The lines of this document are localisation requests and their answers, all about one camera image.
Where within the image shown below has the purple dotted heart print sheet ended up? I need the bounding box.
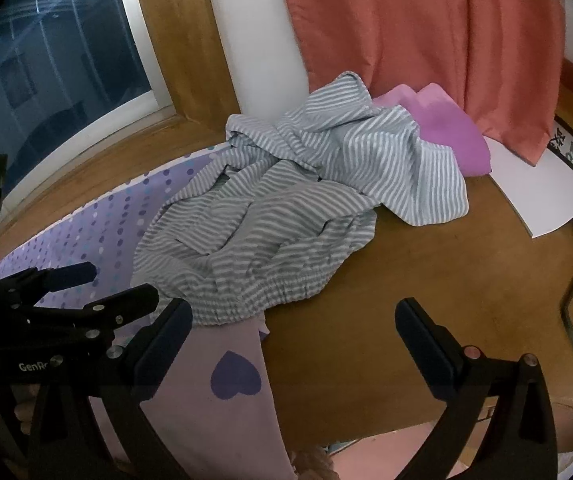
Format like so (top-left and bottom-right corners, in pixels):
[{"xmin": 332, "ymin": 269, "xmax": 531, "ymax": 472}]
[{"xmin": 0, "ymin": 145, "xmax": 297, "ymax": 480}]

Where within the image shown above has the orange curtain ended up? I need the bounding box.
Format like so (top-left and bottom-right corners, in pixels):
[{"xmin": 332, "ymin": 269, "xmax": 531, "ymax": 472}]
[{"xmin": 274, "ymin": 0, "xmax": 567, "ymax": 166}]

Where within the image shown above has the pink cloth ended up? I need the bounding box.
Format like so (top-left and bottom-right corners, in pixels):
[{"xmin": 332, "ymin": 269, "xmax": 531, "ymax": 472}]
[{"xmin": 371, "ymin": 82, "xmax": 492, "ymax": 178}]

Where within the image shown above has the white paper booklet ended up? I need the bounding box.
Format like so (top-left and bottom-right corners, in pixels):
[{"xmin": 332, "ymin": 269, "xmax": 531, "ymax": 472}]
[{"xmin": 483, "ymin": 112, "xmax": 573, "ymax": 238}]

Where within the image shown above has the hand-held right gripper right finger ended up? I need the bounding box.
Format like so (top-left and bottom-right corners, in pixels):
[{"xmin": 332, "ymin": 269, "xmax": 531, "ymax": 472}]
[{"xmin": 395, "ymin": 297, "xmax": 559, "ymax": 480}]

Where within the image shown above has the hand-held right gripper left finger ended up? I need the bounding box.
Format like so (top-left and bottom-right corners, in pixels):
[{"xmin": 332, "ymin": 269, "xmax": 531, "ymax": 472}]
[{"xmin": 29, "ymin": 297, "xmax": 194, "ymax": 480}]

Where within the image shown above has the window with white frame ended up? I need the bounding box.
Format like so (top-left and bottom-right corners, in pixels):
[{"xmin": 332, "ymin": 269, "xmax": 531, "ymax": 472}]
[{"xmin": 0, "ymin": 0, "xmax": 174, "ymax": 206}]

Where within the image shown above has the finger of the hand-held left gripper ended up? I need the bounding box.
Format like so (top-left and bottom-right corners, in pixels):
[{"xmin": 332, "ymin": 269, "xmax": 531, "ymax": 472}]
[
  {"xmin": 14, "ymin": 284, "xmax": 160, "ymax": 346},
  {"xmin": 0, "ymin": 261, "xmax": 98, "ymax": 306}
]

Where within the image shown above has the grey white striped garment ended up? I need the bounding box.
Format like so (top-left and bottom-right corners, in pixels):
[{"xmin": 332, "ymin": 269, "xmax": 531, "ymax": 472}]
[{"xmin": 131, "ymin": 71, "xmax": 469, "ymax": 328}]

